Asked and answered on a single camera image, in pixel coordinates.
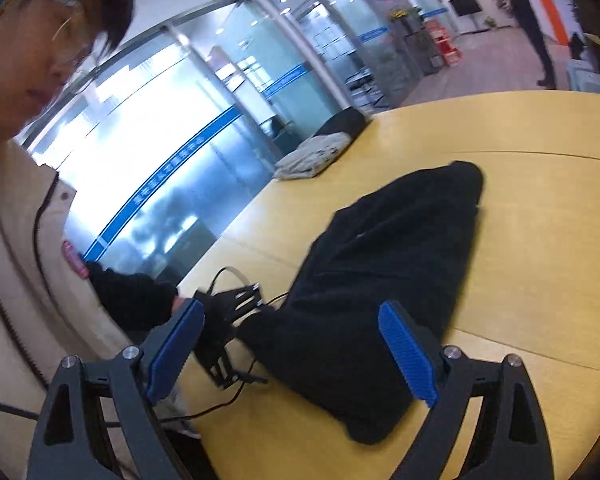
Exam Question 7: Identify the glass door with metal handle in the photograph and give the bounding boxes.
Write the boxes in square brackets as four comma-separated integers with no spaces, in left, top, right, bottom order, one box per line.
[265,0,396,126]

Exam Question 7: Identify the folded beige and black garment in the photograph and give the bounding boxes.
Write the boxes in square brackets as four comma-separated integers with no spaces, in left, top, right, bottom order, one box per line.
[272,108,367,181]

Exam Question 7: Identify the grey plastic stool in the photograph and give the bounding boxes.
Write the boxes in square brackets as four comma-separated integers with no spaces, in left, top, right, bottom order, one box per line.
[567,59,600,95]

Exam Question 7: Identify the person's glasses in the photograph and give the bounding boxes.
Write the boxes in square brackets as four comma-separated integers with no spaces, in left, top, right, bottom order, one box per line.
[10,0,90,68]

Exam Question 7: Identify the stack of red boxes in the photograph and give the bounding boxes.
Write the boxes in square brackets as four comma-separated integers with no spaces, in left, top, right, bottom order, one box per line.
[424,19,462,67]

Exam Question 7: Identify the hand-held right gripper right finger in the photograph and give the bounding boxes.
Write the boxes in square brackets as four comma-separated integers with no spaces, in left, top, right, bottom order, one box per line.
[378,301,556,480]

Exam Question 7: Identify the office desk behind glass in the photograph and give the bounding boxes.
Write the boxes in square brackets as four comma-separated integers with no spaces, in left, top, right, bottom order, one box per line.
[344,67,382,112]

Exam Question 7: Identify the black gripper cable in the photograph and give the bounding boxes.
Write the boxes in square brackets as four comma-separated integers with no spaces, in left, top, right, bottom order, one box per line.
[0,397,40,420]
[157,266,293,423]

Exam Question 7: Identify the person's left forearm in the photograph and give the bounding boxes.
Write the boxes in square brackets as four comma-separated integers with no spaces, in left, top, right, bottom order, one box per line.
[82,259,182,333]

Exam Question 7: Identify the sunflower bouquet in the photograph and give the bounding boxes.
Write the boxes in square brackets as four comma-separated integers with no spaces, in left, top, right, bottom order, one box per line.
[389,6,422,24]

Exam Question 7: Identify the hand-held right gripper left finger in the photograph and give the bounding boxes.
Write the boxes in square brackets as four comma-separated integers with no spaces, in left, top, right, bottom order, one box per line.
[27,299,206,480]

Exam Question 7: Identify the black television screen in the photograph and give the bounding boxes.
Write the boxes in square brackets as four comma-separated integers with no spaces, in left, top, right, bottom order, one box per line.
[450,0,482,19]

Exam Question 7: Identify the black fleece jacket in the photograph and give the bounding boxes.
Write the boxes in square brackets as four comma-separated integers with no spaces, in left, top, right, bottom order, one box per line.
[236,160,484,446]

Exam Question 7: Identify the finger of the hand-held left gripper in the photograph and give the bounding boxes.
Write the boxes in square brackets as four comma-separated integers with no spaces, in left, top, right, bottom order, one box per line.
[230,283,270,328]
[207,347,270,392]

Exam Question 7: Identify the person's head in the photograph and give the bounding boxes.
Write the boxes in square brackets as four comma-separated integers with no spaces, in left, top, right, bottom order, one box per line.
[0,0,137,142]

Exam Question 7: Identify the black flower stand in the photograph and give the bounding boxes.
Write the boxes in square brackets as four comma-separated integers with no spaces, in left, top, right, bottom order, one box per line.
[402,19,443,78]

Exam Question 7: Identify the person's beige jacket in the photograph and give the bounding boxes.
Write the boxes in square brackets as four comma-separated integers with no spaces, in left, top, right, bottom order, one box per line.
[0,139,203,480]

